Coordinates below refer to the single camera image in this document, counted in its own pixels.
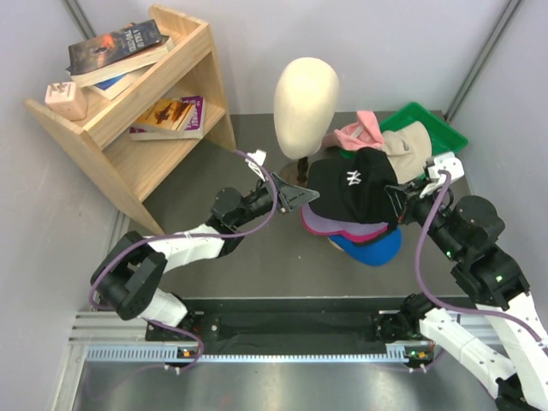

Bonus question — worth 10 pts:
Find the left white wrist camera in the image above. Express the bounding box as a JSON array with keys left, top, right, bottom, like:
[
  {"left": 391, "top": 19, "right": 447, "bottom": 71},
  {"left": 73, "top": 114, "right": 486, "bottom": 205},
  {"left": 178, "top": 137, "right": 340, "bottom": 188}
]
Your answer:
[{"left": 245, "top": 149, "right": 267, "bottom": 182}]

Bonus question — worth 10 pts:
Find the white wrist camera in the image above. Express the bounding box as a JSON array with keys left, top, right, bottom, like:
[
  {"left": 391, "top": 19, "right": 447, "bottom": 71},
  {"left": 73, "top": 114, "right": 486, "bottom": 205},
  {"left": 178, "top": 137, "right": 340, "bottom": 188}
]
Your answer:
[
  {"left": 420, "top": 152, "right": 465, "bottom": 198},
  {"left": 245, "top": 149, "right": 267, "bottom": 182}
]

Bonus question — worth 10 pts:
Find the dark cover paperback book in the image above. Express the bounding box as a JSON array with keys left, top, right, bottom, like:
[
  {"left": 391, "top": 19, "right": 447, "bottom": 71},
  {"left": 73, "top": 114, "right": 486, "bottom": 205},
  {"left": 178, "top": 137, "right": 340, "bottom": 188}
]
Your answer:
[{"left": 66, "top": 20, "right": 174, "bottom": 87}]

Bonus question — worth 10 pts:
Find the cream mannequin head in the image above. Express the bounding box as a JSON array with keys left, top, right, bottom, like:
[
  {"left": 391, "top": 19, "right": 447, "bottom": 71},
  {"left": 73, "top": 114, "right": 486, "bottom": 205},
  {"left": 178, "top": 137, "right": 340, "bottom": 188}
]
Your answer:
[{"left": 273, "top": 57, "right": 340, "bottom": 160}]

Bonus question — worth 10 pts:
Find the beige bucket hat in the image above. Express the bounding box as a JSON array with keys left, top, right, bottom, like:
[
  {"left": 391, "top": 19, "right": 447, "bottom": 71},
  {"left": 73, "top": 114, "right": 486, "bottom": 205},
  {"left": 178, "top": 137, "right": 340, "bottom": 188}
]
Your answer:
[{"left": 381, "top": 121, "right": 432, "bottom": 184}]

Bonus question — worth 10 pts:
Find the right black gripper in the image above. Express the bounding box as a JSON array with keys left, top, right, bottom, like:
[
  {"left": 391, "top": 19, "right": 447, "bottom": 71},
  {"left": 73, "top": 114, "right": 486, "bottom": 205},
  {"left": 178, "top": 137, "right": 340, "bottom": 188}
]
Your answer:
[{"left": 385, "top": 175, "right": 462, "bottom": 260}]

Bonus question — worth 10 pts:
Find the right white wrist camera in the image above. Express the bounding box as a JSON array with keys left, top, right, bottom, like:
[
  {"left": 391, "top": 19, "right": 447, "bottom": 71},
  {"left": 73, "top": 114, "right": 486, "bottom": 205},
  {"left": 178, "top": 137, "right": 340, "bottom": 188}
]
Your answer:
[{"left": 420, "top": 152, "right": 465, "bottom": 198}]

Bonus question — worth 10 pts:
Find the light pink cap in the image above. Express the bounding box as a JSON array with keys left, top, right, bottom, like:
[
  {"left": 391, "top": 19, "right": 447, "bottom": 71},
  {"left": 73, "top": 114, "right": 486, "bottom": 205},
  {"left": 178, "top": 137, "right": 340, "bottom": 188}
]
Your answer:
[{"left": 321, "top": 110, "right": 384, "bottom": 152}]

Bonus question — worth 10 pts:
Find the green plastic bin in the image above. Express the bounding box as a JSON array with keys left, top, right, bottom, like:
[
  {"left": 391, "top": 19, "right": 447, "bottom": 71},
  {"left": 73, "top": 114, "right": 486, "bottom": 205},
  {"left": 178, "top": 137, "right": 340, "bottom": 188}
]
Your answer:
[{"left": 340, "top": 100, "right": 469, "bottom": 162}]

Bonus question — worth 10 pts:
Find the round wooden hat stand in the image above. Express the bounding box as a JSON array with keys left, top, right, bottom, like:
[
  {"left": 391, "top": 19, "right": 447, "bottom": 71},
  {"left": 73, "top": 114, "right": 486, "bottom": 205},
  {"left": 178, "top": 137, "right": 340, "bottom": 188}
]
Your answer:
[{"left": 328, "top": 238, "right": 344, "bottom": 252}]

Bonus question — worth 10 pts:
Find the magenta cap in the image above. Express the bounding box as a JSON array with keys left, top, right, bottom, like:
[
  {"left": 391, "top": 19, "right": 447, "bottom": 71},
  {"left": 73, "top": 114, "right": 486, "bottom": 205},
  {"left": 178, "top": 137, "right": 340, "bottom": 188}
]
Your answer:
[{"left": 323, "top": 225, "right": 393, "bottom": 242}]

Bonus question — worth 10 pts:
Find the lavender cap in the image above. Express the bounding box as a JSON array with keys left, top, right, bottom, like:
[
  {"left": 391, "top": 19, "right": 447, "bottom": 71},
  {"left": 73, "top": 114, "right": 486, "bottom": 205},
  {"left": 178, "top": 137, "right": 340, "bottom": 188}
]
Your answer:
[{"left": 301, "top": 205, "right": 389, "bottom": 237}]

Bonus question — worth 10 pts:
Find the blue cap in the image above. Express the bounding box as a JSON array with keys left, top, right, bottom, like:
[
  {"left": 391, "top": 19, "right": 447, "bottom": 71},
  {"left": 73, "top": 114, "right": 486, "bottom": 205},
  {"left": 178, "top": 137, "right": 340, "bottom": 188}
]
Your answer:
[{"left": 329, "top": 229, "right": 402, "bottom": 267}]

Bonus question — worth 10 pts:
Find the orange purple paperback book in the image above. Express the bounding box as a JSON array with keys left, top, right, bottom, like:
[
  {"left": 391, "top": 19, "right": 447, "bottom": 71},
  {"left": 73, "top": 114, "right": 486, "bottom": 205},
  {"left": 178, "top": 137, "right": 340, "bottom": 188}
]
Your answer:
[{"left": 128, "top": 96, "right": 206, "bottom": 141}]

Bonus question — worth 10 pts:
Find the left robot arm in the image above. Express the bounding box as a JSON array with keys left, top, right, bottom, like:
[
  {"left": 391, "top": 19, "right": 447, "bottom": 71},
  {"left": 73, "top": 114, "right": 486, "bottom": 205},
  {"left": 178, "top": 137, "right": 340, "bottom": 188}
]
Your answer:
[{"left": 91, "top": 173, "right": 319, "bottom": 340}]

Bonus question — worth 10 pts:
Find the grey cable duct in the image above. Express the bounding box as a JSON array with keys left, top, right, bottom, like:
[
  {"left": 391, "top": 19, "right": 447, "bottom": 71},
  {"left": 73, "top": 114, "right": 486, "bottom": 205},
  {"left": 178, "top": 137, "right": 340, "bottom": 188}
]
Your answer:
[{"left": 85, "top": 342, "right": 433, "bottom": 366}]

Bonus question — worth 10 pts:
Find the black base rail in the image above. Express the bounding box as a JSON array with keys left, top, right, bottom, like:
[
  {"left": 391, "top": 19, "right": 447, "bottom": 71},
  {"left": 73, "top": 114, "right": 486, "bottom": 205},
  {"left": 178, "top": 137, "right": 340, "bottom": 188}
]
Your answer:
[{"left": 145, "top": 297, "right": 429, "bottom": 356}]

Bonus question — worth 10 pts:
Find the wooden bookshelf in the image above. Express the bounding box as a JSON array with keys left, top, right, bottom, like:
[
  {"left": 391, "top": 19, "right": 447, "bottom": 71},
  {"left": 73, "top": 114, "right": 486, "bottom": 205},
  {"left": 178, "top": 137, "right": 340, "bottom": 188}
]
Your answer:
[{"left": 24, "top": 4, "right": 236, "bottom": 234}]

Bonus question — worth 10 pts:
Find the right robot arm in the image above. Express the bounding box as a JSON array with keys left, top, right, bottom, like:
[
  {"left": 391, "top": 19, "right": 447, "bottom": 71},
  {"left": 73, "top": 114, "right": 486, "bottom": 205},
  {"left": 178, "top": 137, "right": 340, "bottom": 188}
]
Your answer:
[{"left": 385, "top": 176, "right": 547, "bottom": 410}]

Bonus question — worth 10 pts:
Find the dark wooden mannequin stand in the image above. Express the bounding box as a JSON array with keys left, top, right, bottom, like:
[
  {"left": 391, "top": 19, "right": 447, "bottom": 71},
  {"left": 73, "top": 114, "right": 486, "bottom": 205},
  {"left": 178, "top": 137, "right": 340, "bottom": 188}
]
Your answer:
[{"left": 279, "top": 157, "right": 309, "bottom": 187}]

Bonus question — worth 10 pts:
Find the pink power adapter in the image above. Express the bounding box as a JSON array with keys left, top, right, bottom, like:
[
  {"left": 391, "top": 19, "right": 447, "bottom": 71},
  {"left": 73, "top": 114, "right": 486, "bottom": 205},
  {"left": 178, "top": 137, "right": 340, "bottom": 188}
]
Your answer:
[{"left": 45, "top": 81, "right": 87, "bottom": 122}]

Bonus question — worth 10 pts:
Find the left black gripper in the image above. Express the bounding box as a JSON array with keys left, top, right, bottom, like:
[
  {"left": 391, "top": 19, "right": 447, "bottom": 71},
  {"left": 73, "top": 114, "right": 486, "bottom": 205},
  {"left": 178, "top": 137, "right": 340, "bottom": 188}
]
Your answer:
[{"left": 233, "top": 172, "right": 319, "bottom": 229}]

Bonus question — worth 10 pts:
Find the black beige cap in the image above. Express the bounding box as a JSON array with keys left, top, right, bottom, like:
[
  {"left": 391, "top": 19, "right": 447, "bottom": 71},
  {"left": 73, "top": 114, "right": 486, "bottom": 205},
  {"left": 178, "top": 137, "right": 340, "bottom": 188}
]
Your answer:
[{"left": 307, "top": 148, "right": 397, "bottom": 225}]

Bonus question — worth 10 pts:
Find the blue cover book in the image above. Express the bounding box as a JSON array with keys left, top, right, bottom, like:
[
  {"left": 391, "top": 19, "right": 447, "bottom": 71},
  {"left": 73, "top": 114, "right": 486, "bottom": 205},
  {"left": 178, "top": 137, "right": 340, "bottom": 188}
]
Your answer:
[{"left": 90, "top": 69, "right": 143, "bottom": 100}]

